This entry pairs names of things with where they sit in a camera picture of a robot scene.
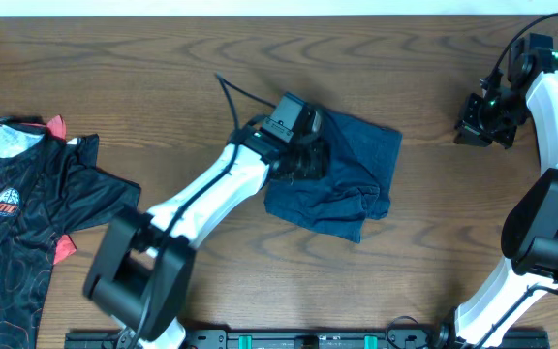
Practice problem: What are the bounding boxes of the dark blue denim shorts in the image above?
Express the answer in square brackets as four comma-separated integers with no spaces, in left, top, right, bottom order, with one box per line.
[264,110,402,243]

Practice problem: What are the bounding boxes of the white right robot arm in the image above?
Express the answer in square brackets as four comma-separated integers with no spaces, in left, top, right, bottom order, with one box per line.
[430,33,558,348]

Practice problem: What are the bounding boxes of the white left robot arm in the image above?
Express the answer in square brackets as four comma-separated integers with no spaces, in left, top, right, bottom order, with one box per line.
[83,93,328,348]

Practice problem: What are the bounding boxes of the black orange patterned t-shirt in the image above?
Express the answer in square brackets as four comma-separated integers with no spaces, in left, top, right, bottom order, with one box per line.
[0,117,140,348]

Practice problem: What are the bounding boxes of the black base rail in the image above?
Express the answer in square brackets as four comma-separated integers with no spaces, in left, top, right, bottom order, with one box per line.
[64,324,551,349]

